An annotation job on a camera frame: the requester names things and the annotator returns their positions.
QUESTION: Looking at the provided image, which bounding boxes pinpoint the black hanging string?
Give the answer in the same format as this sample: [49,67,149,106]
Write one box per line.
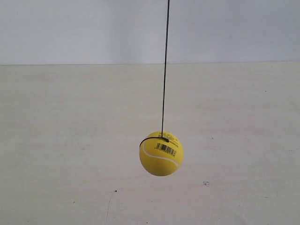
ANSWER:
[140,0,171,149]

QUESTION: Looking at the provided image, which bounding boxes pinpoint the yellow tennis ball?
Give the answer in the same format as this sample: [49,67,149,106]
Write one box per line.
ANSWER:
[139,131,184,176]

